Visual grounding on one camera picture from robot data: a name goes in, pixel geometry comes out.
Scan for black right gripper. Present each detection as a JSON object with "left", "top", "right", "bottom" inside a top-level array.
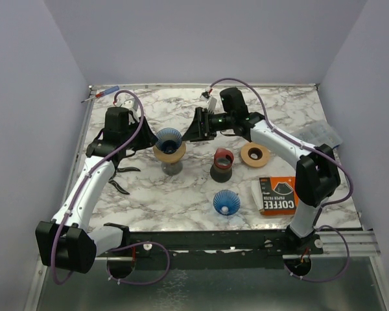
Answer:
[{"left": 182, "top": 106, "right": 235, "bottom": 143}]

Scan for blue cone dripper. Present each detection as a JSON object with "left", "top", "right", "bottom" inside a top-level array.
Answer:
[{"left": 156, "top": 128, "right": 182, "bottom": 154}]

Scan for wooden ring coaster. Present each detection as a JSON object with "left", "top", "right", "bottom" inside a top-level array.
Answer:
[
  {"left": 153, "top": 142, "right": 186, "bottom": 163},
  {"left": 241, "top": 143, "right": 270, "bottom": 168}
]

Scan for clear grey glass carafe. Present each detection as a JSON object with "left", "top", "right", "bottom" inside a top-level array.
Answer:
[{"left": 161, "top": 161, "right": 183, "bottom": 176}]

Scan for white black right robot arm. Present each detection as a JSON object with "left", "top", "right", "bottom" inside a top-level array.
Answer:
[{"left": 182, "top": 87, "right": 340, "bottom": 253}]

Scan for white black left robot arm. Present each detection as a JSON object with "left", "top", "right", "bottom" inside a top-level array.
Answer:
[{"left": 35, "top": 107, "right": 157, "bottom": 273}]

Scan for blue ribbed dripper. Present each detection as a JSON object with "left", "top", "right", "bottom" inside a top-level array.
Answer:
[{"left": 213, "top": 190, "right": 241, "bottom": 216}]

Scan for orange coffee filter box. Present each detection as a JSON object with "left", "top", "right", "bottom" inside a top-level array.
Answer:
[{"left": 251, "top": 176, "right": 298, "bottom": 217}]

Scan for red and black carafe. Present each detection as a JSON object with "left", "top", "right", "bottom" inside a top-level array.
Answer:
[{"left": 210, "top": 148, "right": 234, "bottom": 183}]

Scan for black scissors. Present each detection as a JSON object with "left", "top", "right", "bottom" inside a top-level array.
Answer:
[{"left": 108, "top": 167, "right": 141, "bottom": 196}]

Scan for red blue screwdriver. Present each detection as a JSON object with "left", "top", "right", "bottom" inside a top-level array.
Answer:
[{"left": 82, "top": 86, "right": 119, "bottom": 103}]

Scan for clear plastic parts box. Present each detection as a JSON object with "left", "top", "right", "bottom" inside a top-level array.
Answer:
[{"left": 294, "top": 121, "right": 343, "bottom": 149}]

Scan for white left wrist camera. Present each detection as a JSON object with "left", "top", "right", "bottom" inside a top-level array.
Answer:
[{"left": 121, "top": 99, "right": 139, "bottom": 119}]

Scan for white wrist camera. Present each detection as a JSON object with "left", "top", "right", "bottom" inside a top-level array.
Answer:
[
  {"left": 200, "top": 91, "right": 217, "bottom": 113},
  {"left": 121, "top": 99, "right": 139, "bottom": 119}
]

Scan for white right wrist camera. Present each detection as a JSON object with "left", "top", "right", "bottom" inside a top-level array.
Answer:
[{"left": 200, "top": 91, "right": 217, "bottom": 113}]

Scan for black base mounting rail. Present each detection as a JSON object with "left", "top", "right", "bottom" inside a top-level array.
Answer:
[{"left": 115, "top": 225, "right": 323, "bottom": 271}]

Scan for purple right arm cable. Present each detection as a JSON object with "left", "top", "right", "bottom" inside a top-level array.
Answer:
[{"left": 209, "top": 77, "right": 354, "bottom": 282}]

